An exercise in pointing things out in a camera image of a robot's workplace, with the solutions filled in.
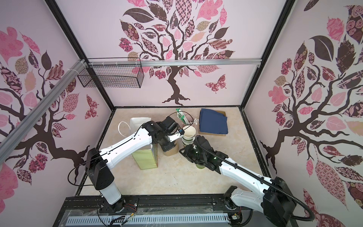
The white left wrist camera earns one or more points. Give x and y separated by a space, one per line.
176 135

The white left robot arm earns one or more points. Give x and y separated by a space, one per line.
99 163

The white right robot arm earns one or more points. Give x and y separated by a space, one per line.
265 195

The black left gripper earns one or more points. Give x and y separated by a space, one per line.
165 148

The white paper takeout bag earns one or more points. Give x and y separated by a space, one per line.
147 156

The white green paper cup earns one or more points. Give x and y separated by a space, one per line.
200 166

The green wrapped stirrers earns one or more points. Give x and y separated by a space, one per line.
180 115

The aluminium rail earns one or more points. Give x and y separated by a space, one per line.
175 63
9 144

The blue napkin stack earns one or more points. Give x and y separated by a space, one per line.
213 120

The brown cardboard napkin box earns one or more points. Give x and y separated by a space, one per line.
221 113

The pink bucket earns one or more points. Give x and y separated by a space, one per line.
189 117

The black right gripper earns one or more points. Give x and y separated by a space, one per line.
191 153

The aluminium rail left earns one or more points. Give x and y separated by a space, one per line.
9 144

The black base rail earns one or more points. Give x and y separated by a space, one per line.
161 205

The aluminium rail back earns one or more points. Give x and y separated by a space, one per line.
175 63

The black wire basket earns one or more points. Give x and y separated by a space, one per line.
124 72

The white slotted cable duct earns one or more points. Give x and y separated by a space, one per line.
87 221

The stacked paper cups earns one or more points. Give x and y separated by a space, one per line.
189 135

